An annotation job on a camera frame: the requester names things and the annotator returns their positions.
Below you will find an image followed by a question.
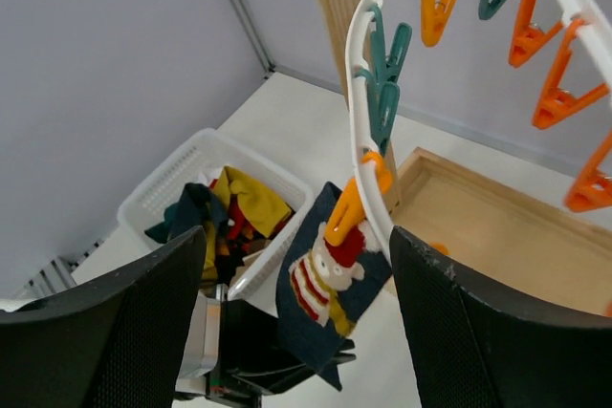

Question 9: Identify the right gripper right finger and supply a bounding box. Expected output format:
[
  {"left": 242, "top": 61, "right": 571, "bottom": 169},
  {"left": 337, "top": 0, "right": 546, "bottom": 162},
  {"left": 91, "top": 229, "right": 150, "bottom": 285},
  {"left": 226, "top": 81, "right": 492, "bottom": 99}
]
[{"left": 389, "top": 226, "right": 611, "bottom": 407}]

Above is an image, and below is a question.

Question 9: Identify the white plastic basket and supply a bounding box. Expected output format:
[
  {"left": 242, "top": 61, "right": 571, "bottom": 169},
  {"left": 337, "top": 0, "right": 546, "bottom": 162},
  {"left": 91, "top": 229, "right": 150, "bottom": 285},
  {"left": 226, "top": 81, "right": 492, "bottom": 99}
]
[{"left": 118, "top": 129, "right": 314, "bottom": 299}]

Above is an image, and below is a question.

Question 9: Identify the yellow sock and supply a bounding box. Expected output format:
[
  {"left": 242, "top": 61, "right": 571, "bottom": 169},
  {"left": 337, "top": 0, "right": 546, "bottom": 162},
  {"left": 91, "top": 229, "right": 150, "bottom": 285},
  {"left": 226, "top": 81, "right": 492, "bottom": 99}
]
[{"left": 212, "top": 166, "right": 293, "bottom": 238}]

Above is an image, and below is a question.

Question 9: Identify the white round clip hanger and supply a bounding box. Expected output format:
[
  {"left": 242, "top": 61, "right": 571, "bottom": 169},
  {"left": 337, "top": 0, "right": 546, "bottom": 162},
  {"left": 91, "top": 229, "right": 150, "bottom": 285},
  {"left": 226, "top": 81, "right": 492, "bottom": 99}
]
[{"left": 326, "top": 0, "right": 611, "bottom": 247}]

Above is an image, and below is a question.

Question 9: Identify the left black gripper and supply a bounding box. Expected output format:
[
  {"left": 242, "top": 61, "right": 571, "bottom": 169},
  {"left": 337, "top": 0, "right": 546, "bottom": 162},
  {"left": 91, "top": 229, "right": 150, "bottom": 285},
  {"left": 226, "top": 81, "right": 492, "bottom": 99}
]
[{"left": 174, "top": 297, "right": 358, "bottom": 408}]

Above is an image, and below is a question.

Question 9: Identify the navy sock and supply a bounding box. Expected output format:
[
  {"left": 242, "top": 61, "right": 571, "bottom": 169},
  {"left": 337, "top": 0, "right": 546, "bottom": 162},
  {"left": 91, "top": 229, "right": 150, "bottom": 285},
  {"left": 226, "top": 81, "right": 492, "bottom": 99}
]
[
  {"left": 144, "top": 183, "right": 230, "bottom": 244},
  {"left": 275, "top": 182, "right": 391, "bottom": 391}
]

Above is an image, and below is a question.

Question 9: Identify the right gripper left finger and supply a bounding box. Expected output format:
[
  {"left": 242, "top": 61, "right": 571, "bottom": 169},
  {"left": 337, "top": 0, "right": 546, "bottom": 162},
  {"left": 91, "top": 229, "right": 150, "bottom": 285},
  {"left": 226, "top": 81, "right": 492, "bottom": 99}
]
[{"left": 1, "top": 226, "right": 207, "bottom": 407}]

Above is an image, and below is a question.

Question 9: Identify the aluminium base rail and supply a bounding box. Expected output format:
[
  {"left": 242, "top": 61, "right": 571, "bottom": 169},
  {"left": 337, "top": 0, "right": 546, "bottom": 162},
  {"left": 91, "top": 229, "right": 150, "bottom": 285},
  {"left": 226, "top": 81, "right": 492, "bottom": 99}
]
[{"left": 12, "top": 234, "right": 110, "bottom": 300}]

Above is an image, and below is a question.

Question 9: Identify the wooden hanger rack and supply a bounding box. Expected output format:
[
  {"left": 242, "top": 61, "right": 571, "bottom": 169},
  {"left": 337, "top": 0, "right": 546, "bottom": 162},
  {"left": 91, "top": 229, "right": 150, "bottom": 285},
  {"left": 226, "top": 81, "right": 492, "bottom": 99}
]
[{"left": 310, "top": 0, "right": 611, "bottom": 316}]

